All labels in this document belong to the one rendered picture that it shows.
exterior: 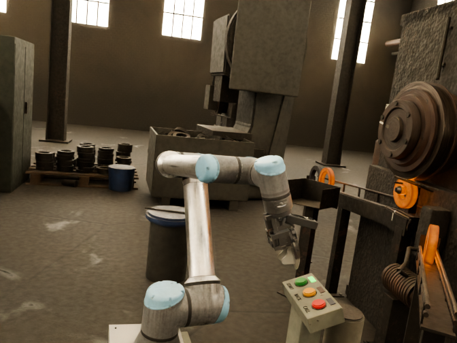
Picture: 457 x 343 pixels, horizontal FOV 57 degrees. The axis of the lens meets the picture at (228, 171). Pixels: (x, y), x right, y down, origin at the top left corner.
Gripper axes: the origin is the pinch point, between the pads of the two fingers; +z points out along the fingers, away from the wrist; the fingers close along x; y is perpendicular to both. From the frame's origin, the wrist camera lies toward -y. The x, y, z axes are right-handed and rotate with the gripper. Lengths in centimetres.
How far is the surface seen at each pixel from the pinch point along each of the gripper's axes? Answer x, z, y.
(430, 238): -9, 11, -54
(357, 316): 6.9, 20.5, -14.2
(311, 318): 19.4, 7.2, 4.2
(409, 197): -54, 13, -75
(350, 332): 9.2, 23.4, -10.1
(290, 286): -0.3, 6.8, 3.9
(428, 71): -77, -41, -108
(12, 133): -316, -55, 169
